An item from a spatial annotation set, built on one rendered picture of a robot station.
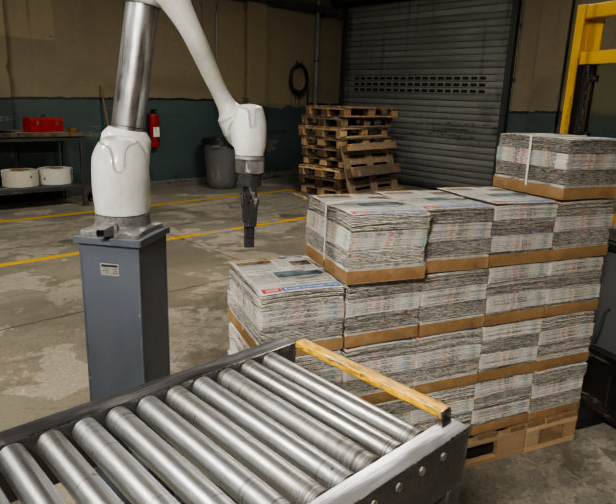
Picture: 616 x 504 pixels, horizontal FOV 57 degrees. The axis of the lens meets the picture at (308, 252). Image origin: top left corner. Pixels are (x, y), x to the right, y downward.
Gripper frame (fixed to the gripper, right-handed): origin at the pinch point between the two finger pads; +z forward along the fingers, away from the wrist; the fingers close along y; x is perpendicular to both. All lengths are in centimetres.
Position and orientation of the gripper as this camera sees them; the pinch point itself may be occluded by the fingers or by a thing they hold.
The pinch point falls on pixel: (249, 236)
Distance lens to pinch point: 185.4
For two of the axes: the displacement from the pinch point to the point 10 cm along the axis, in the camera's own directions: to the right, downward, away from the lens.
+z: -0.3, 9.6, 2.6
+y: -4.0, -2.5, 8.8
